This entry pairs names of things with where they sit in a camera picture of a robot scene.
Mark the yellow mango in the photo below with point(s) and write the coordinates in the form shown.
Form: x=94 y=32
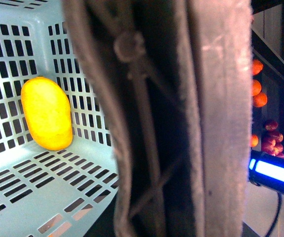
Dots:
x=48 y=113

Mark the light blue plastic basket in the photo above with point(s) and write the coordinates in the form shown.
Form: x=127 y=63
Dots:
x=65 y=193

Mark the blue lit light bar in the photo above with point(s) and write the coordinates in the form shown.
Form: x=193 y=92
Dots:
x=266 y=170

